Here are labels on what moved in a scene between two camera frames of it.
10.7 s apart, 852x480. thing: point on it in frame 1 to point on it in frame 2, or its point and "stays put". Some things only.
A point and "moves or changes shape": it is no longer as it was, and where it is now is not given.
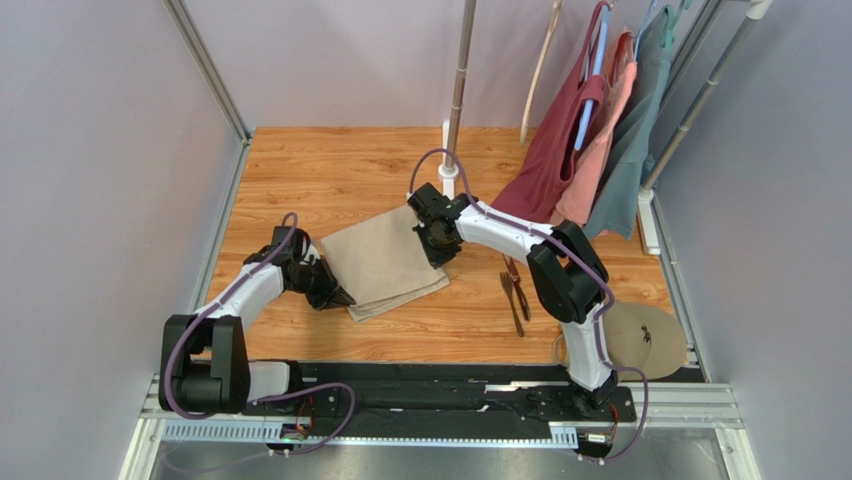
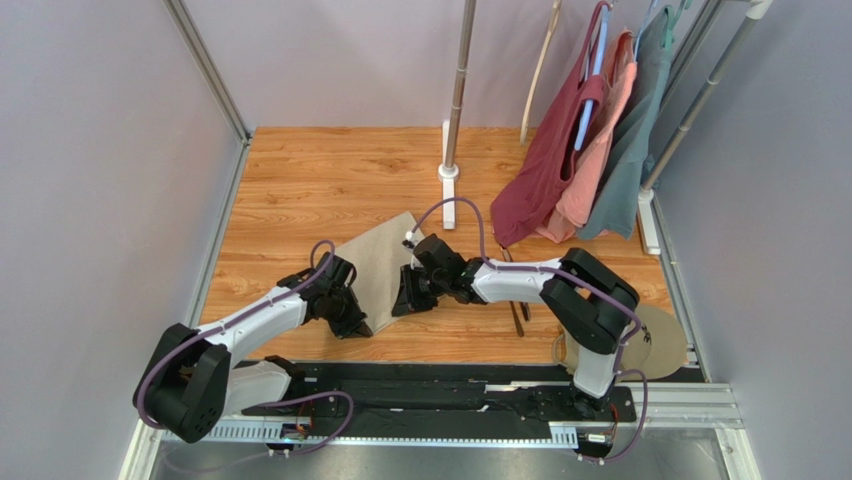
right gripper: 438,242 to 414,289
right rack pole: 755,11 stays put
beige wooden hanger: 557,5 stays put
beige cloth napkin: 383,263 moves or changes shape
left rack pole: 459,90 stays put
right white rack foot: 647,222 stays put
